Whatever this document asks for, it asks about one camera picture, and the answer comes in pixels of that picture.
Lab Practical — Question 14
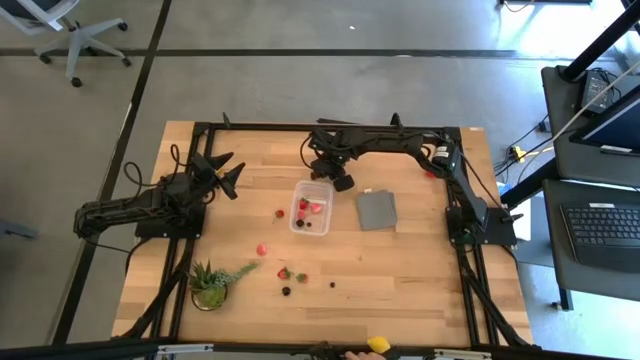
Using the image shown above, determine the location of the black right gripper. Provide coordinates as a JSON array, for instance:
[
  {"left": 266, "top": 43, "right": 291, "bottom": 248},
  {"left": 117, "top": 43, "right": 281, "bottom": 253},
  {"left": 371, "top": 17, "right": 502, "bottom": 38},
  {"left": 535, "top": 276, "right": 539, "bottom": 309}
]
[{"left": 309, "top": 154, "right": 356, "bottom": 194}]

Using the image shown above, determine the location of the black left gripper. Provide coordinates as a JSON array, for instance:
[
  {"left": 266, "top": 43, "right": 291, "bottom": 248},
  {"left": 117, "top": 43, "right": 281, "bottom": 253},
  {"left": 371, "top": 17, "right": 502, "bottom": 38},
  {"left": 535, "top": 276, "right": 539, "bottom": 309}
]
[{"left": 191, "top": 151, "right": 247, "bottom": 202}]

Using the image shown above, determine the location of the clear plastic tupperware container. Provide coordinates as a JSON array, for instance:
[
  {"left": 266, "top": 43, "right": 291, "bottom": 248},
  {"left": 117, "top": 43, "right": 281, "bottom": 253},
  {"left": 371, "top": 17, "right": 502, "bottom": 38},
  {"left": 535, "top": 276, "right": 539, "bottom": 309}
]
[{"left": 288, "top": 179, "right": 335, "bottom": 237}]

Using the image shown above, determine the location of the folded grey cloth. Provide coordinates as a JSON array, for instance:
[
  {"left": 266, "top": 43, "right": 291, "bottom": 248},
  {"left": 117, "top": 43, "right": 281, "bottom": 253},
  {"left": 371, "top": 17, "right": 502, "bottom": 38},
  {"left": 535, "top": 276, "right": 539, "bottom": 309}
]
[{"left": 355, "top": 188, "right": 399, "bottom": 232}]

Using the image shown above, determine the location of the green succulent plant in pot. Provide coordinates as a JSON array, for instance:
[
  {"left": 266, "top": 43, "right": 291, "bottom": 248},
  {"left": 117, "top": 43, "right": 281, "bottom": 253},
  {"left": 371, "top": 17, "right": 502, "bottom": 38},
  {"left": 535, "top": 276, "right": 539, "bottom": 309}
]
[{"left": 187, "top": 259, "right": 261, "bottom": 313}]

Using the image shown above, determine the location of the yellow rounded object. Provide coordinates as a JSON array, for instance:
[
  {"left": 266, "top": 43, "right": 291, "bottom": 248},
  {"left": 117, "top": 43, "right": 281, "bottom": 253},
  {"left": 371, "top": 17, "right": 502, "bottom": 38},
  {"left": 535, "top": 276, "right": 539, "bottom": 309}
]
[{"left": 366, "top": 336, "right": 392, "bottom": 354}]

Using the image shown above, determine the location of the black metal pole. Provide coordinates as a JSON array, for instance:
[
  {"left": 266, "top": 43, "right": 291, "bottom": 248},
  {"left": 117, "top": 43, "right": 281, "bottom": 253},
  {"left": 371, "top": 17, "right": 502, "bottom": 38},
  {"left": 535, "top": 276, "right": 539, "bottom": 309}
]
[
  {"left": 558, "top": 0, "right": 640, "bottom": 84},
  {"left": 499, "top": 157, "right": 561, "bottom": 210}
]

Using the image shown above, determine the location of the white office chair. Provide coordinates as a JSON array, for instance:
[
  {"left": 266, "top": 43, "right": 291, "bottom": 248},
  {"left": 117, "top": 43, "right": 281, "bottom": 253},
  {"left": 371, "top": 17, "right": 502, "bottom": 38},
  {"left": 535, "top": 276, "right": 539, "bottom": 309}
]
[{"left": 0, "top": 0, "right": 133, "bottom": 89}]

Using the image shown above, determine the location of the black keyboard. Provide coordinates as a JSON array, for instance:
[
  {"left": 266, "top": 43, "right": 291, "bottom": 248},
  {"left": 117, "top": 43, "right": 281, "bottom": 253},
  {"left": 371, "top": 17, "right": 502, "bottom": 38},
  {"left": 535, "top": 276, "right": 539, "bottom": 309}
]
[{"left": 558, "top": 201, "right": 640, "bottom": 275}]

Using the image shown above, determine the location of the black power adapter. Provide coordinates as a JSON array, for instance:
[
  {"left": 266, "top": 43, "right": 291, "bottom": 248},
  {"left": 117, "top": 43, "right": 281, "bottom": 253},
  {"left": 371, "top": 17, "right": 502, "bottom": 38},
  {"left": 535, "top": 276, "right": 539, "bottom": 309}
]
[{"left": 579, "top": 68, "right": 626, "bottom": 115}]

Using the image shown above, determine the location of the black computer monitor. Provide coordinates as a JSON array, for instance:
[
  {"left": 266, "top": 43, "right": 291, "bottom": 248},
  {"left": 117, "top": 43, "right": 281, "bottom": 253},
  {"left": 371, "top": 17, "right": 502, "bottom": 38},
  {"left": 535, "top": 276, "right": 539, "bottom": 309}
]
[{"left": 569, "top": 83, "right": 640, "bottom": 159}]

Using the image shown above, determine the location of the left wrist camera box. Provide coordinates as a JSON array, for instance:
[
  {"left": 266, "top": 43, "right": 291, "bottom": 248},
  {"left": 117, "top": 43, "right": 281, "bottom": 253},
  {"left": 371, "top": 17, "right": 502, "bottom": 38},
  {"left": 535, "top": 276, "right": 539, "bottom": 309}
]
[{"left": 164, "top": 172, "right": 196, "bottom": 204}]

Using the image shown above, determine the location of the black aluminium table frame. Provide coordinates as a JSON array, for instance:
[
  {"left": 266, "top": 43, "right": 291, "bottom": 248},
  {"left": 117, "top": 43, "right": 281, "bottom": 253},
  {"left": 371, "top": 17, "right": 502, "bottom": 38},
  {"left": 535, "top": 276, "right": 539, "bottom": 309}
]
[{"left": 112, "top": 112, "right": 537, "bottom": 354}]

